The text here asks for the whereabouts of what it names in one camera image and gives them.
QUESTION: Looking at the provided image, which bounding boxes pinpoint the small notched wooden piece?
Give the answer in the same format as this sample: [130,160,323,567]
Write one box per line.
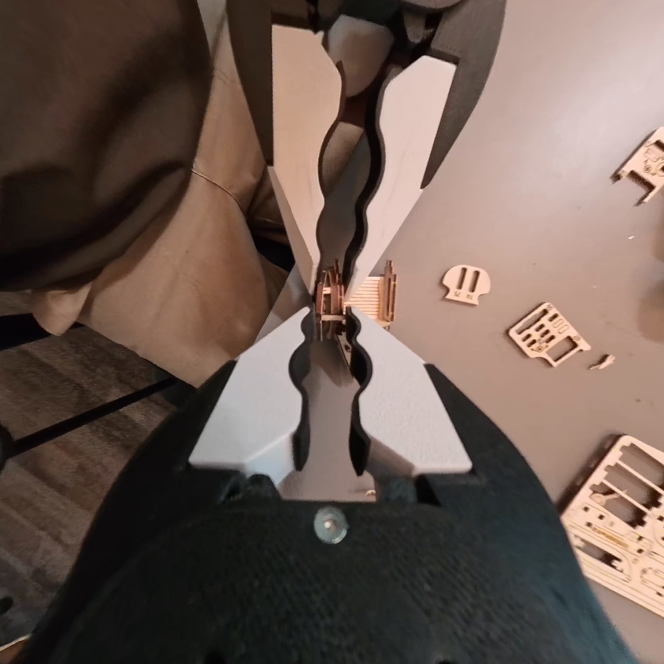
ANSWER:
[611,127,664,206]

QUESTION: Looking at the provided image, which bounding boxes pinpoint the rounded two-slot wooden piece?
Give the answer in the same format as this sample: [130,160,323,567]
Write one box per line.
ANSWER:
[440,265,491,307]

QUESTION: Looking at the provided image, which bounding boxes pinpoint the wooden puzzle sheet rectangular cutouts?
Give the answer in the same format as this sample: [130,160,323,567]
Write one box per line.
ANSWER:
[560,435,664,598]

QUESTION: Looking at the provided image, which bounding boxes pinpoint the black chair base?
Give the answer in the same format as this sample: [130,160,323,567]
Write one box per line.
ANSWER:
[0,310,191,469]

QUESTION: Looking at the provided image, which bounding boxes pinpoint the small wooden model assembly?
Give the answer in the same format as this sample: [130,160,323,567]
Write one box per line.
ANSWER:
[314,259,400,365]

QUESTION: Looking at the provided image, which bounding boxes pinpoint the small slotted wooden piece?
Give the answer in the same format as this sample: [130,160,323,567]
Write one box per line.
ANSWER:
[508,303,591,367]

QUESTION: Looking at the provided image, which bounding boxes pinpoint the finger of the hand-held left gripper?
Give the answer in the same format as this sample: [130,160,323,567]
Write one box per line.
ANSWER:
[268,25,347,284]
[347,55,461,295]

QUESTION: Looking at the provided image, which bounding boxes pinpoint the person's beige trousers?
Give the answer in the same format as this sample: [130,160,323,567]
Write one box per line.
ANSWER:
[0,0,323,387]

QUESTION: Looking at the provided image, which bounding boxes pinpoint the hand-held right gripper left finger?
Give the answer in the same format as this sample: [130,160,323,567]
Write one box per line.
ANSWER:
[189,305,315,500]

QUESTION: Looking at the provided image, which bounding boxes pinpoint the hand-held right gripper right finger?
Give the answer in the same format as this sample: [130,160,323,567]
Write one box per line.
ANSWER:
[347,306,474,500]

